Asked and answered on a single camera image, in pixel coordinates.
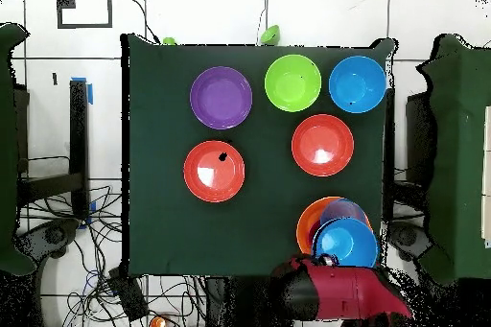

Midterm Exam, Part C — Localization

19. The purple bowl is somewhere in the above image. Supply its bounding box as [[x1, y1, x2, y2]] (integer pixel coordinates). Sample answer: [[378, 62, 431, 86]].
[[189, 65, 253, 130]]

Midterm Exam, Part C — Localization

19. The orange bowl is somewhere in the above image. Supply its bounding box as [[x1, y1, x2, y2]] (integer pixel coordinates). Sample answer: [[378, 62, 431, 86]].
[[295, 195, 373, 257]]

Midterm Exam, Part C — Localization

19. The dark green tablecloth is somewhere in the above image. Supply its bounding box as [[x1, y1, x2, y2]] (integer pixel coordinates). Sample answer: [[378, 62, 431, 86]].
[[121, 33, 396, 278]]

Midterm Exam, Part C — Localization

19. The green bowl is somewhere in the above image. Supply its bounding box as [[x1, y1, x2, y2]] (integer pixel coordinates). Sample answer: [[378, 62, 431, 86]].
[[264, 54, 322, 113], [259, 24, 281, 46]]

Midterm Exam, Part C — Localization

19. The small red bowl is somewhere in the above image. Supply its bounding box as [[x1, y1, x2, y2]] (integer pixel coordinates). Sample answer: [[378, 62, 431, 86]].
[[304, 219, 323, 251]]

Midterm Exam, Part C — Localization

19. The translucent blue bowl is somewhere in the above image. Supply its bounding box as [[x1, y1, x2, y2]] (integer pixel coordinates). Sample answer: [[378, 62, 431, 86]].
[[318, 198, 369, 228]]

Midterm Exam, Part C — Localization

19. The black power strip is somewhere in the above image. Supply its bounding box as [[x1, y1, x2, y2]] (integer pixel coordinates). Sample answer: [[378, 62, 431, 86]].
[[106, 267, 150, 322]]

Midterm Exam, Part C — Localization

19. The black round base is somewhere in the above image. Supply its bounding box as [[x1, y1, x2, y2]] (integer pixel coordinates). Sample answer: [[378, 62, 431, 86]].
[[14, 217, 82, 267]]

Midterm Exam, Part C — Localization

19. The neighbouring green cloth table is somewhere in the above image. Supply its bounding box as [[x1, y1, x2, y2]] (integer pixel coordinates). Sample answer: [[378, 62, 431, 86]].
[[416, 33, 491, 286], [0, 21, 36, 276]]

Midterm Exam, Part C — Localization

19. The white box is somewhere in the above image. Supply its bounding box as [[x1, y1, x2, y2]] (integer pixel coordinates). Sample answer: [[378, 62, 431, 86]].
[[480, 105, 491, 249]]

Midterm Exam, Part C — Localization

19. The black cable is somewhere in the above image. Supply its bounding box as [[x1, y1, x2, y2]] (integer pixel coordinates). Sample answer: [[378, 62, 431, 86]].
[[127, 0, 161, 45]]

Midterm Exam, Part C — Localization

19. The black table frame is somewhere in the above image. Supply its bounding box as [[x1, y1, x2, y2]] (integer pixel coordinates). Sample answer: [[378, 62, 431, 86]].
[[383, 88, 438, 209], [14, 79, 93, 224]]

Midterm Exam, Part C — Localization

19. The tangle of black cables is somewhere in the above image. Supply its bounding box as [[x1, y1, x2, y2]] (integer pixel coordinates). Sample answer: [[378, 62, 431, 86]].
[[18, 184, 208, 327]]

